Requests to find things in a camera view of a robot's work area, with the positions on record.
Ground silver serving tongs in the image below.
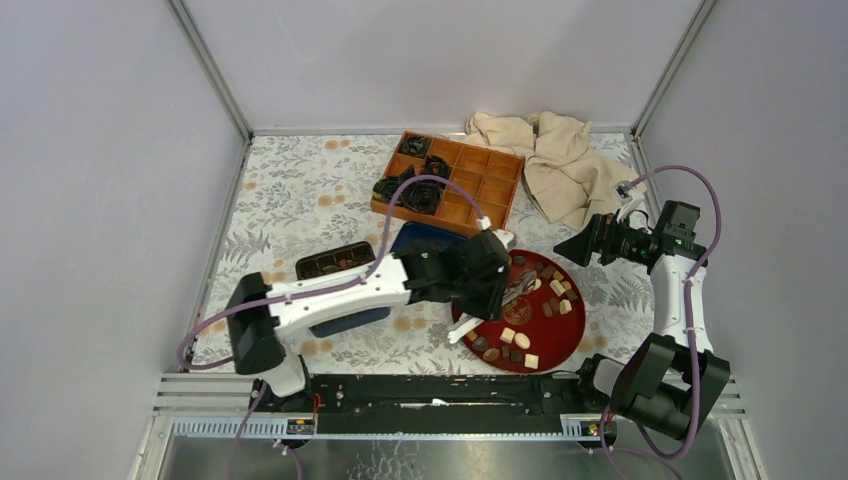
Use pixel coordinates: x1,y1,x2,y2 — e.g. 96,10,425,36
447,272,538,344

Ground red round tray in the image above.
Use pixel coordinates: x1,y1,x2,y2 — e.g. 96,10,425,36
459,249,586,374

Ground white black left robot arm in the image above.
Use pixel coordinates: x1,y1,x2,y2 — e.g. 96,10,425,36
224,229,517,411

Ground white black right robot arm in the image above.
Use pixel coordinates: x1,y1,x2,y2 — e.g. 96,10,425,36
553,201,730,441

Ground blue chocolate tin box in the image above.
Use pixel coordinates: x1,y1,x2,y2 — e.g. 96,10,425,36
295,241,391,338

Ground beige crumpled cloth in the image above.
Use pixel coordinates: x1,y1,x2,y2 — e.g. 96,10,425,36
464,111,638,231

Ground blue tin lid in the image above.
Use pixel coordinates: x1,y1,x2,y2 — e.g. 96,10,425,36
390,221,466,252

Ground orange wooden divided box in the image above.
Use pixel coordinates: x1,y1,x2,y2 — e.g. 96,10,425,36
370,131,524,236

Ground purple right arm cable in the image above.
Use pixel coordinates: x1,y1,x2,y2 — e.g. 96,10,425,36
596,165,723,480

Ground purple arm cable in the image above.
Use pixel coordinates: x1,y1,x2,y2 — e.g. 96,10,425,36
596,165,723,480
175,175,492,480

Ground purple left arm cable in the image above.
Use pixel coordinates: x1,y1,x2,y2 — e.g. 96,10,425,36
175,175,492,480

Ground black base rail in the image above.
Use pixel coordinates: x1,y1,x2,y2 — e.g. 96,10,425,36
249,371,608,414

